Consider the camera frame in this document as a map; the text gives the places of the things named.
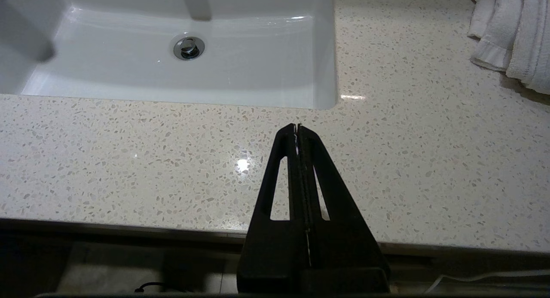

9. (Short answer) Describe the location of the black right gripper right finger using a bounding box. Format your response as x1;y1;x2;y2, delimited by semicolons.
299;123;388;269

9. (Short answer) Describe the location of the white cable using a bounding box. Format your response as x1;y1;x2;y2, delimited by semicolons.
425;269;550;294

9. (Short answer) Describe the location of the chrome drain stopper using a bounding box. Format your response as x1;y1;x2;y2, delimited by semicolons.
173;36;206;61

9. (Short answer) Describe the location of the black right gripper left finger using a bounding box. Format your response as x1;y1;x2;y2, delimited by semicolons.
238;124;312;269

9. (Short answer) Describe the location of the thin black cable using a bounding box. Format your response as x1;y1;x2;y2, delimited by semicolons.
134;282;189;293

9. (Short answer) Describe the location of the white towel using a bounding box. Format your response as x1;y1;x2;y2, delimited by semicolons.
466;0;550;96

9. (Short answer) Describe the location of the white ceramic sink basin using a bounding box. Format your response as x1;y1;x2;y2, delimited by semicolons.
0;0;338;110

